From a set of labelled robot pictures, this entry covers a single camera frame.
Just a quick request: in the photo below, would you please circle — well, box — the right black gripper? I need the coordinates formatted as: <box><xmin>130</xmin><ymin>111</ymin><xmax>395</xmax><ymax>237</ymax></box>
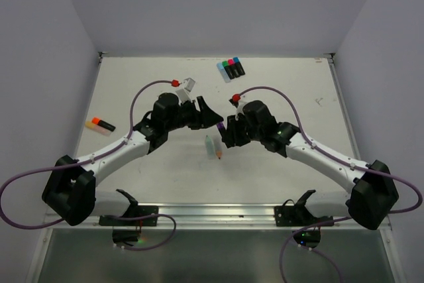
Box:
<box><xmin>223</xmin><ymin>111</ymin><xmax>264</xmax><ymax>146</ymax></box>

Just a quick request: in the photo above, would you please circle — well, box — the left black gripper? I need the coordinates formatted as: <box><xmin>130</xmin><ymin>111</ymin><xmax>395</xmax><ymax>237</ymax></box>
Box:
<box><xmin>165</xmin><ymin>95</ymin><xmax>223</xmax><ymax>131</ymax></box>

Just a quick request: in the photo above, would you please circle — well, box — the purple black highlighter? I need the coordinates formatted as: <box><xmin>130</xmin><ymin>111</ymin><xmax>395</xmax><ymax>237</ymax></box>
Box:
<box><xmin>217</xmin><ymin>122</ymin><xmax>227</xmax><ymax>138</ymax></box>

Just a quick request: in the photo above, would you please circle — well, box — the green pastel highlighter body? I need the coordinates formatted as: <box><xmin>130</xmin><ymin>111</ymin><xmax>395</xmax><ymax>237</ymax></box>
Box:
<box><xmin>205</xmin><ymin>135</ymin><xmax>216</xmax><ymax>160</ymax></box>

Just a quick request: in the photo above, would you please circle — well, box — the orange cap black highlighter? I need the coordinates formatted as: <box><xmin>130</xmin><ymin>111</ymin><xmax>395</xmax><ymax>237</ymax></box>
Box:
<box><xmin>91</xmin><ymin>117</ymin><xmax>116</xmax><ymax>132</ymax></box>

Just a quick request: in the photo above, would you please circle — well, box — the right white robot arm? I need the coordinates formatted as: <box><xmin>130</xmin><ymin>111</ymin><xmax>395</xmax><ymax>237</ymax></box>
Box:
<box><xmin>219</xmin><ymin>95</ymin><xmax>399</xmax><ymax>230</ymax></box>

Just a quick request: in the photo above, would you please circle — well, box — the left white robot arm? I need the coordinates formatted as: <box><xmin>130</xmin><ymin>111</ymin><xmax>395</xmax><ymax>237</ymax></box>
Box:
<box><xmin>42</xmin><ymin>93</ymin><xmax>223</xmax><ymax>226</ymax></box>

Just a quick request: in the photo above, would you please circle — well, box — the light blue highlighter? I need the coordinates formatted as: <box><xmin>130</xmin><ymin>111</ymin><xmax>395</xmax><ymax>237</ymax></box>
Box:
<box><xmin>217</xmin><ymin>62</ymin><xmax>231</xmax><ymax>83</ymax></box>

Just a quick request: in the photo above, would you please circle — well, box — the pink cap black highlighter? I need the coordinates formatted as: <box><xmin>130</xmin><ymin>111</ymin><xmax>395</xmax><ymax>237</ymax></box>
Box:
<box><xmin>227</xmin><ymin>59</ymin><xmax>240</xmax><ymax>78</ymax></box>

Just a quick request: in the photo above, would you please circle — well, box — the green cap black highlighter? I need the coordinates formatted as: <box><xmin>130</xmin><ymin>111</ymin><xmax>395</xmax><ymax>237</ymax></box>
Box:
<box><xmin>222</xmin><ymin>61</ymin><xmax>235</xmax><ymax>80</ymax></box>

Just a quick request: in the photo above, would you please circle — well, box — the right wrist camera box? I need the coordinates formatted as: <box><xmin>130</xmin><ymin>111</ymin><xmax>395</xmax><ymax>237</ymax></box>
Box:
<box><xmin>229</xmin><ymin>97</ymin><xmax>247</xmax><ymax>121</ymax></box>

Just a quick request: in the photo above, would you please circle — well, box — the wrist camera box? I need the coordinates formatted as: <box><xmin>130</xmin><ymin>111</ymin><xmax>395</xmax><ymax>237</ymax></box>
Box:
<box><xmin>229</xmin><ymin>97</ymin><xmax>247</xmax><ymax>121</ymax></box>
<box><xmin>176</xmin><ymin>78</ymin><xmax>196</xmax><ymax>103</ymax></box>

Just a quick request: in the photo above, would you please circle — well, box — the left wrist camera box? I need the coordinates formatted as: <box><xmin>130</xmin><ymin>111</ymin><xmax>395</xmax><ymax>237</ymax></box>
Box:
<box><xmin>176</xmin><ymin>78</ymin><xmax>196</xmax><ymax>103</ymax></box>

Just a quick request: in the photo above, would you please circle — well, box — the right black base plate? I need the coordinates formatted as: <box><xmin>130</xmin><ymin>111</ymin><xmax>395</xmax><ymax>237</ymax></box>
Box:
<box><xmin>274</xmin><ymin>205</ymin><xmax>334</xmax><ymax>227</ymax></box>

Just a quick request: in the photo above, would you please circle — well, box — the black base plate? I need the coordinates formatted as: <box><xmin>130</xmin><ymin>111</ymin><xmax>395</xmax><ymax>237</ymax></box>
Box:
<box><xmin>99</xmin><ymin>205</ymin><xmax>158</xmax><ymax>227</ymax></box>
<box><xmin>274</xmin><ymin>205</ymin><xmax>334</xmax><ymax>227</ymax></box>

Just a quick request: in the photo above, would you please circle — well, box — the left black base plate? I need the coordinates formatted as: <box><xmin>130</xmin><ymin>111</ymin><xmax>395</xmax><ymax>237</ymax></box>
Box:
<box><xmin>99</xmin><ymin>205</ymin><xmax>158</xmax><ymax>227</ymax></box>

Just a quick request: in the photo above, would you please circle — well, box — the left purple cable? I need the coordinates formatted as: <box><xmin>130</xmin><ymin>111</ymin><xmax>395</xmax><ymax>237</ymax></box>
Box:
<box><xmin>0</xmin><ymin>79</ymin><xmax>176</xmax><ymax>251</ymax></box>

